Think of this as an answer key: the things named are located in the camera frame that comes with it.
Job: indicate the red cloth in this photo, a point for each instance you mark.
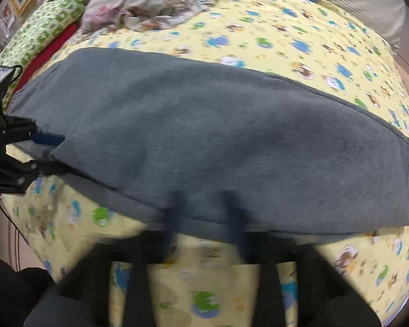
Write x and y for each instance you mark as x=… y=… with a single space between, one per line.
x=47 y=52

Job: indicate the green printed pillow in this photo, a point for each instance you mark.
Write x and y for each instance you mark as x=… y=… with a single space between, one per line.
x=42 y=29

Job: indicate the yellow cartoon printed bedsheet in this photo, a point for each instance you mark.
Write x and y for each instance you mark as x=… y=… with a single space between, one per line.
x=286 y=37

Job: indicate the floral blanket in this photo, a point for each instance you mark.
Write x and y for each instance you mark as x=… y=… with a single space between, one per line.
x=146 y=0

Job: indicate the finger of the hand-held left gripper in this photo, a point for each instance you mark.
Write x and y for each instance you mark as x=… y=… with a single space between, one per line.
x=22 y=172
x=47 y=139

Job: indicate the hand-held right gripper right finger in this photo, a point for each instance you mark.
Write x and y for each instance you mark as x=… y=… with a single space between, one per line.
x=237 y=219

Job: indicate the grey pants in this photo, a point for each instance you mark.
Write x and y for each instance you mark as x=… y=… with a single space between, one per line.
x=208 y=136

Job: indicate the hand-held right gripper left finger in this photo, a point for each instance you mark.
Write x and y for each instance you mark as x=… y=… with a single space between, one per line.
x=172 y=219

